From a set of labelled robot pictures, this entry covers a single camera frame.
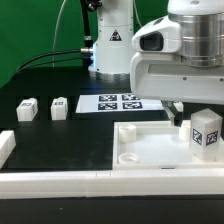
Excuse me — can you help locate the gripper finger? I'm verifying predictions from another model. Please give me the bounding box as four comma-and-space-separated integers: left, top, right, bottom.
162, 101, 183, 126

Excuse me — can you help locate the white square tabletop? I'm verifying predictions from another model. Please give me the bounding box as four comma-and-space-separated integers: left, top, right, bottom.
112, 120, 224, 170

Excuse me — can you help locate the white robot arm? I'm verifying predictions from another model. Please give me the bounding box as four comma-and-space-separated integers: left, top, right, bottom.
87, 0, 224, 105

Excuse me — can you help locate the paper sheet with markers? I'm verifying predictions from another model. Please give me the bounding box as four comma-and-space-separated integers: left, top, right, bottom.
76, 93, 163, 113

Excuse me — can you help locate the white U-shaped fence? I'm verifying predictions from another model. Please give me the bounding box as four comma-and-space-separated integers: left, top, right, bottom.
0, 130, 224, 199

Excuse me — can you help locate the black corrugated hose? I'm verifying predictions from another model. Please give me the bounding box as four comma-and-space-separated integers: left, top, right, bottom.
79, 0, 93, 48

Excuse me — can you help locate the black cable upper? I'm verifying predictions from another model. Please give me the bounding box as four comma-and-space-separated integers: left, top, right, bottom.
14, 49, 93, 74

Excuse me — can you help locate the black cable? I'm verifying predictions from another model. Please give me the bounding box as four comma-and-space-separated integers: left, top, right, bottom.
14, 49, 93, 74
16, 57, 93, 74

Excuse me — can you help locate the grey thin cable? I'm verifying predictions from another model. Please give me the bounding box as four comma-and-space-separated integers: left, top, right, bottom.
52, 0, 69, 68

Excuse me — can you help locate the black cable lower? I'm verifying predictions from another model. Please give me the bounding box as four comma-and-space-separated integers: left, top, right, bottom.
16, 57, 93, 74

